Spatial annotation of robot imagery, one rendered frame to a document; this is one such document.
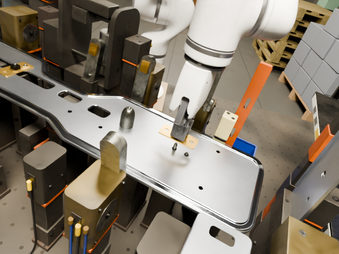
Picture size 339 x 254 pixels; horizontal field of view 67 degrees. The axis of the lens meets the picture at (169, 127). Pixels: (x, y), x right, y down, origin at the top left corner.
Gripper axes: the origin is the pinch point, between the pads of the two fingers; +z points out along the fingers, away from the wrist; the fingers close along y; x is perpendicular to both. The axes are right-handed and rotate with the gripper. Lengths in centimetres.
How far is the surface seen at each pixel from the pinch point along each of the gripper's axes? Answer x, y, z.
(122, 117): -13.1, 1.4, 3.5
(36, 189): -18.8, 20.4, 13.1
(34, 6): -72, -30, 1
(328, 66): 78, -289, 43
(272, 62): 26, -400, 91
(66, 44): -44.3, -15.7, 1.9
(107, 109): -19.5, -2.2, 6.2
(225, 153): 10.6, -6.6, 6.1
